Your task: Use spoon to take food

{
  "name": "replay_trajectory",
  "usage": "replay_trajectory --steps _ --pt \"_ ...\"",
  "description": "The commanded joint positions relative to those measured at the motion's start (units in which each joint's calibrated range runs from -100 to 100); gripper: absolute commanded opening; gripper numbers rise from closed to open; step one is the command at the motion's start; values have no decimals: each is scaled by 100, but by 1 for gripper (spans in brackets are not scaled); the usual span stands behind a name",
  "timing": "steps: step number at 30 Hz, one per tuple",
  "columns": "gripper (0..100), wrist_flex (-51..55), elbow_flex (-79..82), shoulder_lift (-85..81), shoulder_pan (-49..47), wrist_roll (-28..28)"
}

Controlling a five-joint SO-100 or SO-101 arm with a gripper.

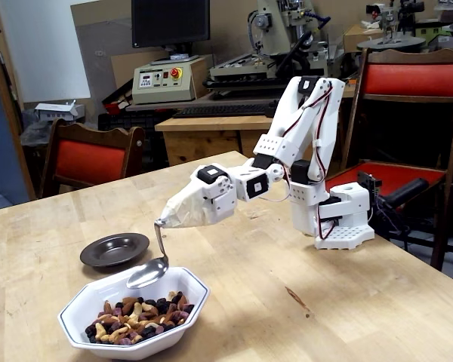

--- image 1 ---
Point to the wooden door frame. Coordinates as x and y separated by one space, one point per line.
15 120

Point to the green box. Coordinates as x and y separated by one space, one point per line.
436 32

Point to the brown cardboard sheet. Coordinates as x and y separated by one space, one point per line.
122 71

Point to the small dark brown plate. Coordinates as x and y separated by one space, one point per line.
109 250

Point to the beige control box red button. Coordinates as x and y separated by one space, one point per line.
162 88

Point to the light wooden desk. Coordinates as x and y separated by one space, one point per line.
204 124

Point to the small metal apparatus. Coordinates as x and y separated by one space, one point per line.
387 19

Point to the white octagonal bowl blue rim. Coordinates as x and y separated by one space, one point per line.
98 298

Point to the red black case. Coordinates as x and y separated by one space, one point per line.
115 107

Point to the beige masking tape wrap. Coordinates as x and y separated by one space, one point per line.
185 211

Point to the brown cardboard box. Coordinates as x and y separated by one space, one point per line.
353 39

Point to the beige milling machine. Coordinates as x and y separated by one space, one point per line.
283 26

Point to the black cylinder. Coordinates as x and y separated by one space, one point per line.
407 191

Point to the dark round platter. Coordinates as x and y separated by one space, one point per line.
390 44

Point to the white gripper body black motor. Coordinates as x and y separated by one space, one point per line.
216 194

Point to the low wooden chair red cushion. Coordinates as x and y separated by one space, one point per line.
79 162

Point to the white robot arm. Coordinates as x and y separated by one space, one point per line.
317 120

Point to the mixed nuts and dried fruit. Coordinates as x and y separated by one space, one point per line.
136 320

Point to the black circuit board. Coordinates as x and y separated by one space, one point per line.
370 183

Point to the dark wooden workbench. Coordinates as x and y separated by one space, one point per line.
155 106

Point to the black computer monitor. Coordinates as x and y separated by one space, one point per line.
170 22

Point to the grey plastic bag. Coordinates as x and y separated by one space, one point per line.
34 134

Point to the black keyboard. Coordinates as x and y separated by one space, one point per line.
219 110

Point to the small white paper box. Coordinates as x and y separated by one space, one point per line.
56 111

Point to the black plastic crate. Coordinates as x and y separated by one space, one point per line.
117 121

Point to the bent metal spoon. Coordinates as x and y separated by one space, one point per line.
147 275

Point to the blue door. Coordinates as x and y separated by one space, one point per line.
0 151

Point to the tall wooden chair red cushion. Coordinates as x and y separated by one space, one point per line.
411 79

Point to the large grey cardboard sheet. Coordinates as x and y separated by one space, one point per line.
98 68

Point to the white moving gripper finger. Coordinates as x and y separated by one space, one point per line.
222 209

